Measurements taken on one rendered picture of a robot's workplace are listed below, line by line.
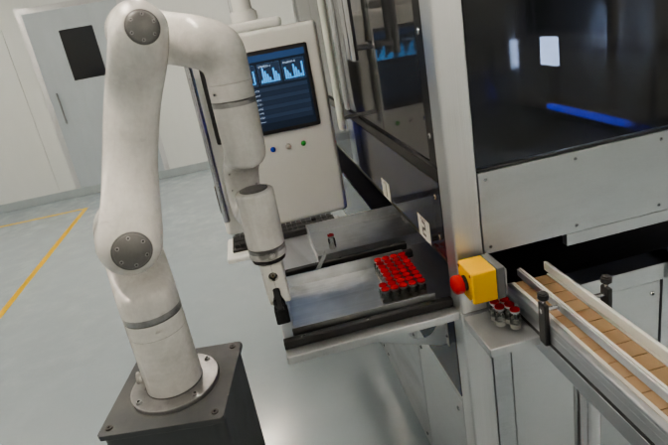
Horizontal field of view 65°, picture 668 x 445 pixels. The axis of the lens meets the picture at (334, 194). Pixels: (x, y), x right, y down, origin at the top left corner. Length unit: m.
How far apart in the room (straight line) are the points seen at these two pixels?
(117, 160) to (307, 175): 1.15
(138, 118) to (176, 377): 0.54
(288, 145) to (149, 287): 1.06
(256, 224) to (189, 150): 5.61
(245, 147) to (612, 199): 0.81
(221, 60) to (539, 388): 1.07
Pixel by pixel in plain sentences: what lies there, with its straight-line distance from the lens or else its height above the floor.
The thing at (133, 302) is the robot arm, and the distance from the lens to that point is 1.12.
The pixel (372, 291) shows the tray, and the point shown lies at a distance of 1.37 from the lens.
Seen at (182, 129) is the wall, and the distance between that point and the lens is 6.66.
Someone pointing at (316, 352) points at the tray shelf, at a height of 0.88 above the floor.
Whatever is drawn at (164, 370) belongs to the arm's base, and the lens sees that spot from 1.18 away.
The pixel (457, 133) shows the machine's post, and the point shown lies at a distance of 1.08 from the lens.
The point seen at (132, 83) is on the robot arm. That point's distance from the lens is 1.00.
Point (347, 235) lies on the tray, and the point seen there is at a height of 0.88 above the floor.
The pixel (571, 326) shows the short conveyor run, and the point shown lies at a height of 0.93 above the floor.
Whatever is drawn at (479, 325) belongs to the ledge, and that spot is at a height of 0.88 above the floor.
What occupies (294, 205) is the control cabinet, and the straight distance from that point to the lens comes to 2.11.
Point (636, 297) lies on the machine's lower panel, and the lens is 1.48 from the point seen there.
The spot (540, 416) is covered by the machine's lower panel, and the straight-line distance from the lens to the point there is 1.52.
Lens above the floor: 1.57
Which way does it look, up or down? 19 degrees down
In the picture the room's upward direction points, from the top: 10 degrees counter-clockwise
